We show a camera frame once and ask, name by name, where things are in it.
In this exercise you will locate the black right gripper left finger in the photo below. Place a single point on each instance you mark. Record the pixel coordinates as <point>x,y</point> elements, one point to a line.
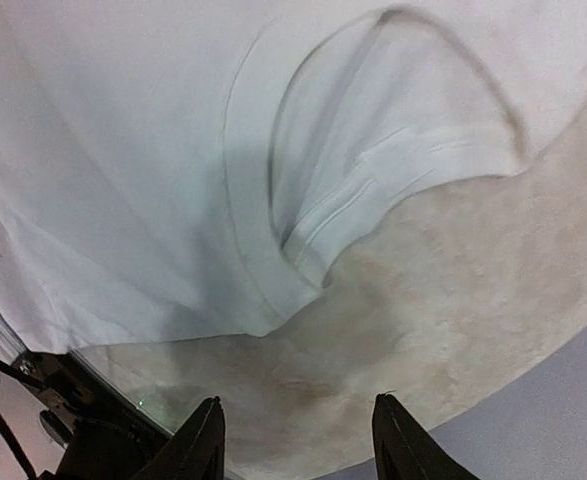
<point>196,451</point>

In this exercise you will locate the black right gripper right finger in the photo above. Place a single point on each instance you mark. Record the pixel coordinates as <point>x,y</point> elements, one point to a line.
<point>404,450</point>

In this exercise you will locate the white t-shirt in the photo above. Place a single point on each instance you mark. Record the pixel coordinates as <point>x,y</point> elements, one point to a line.
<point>173,170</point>

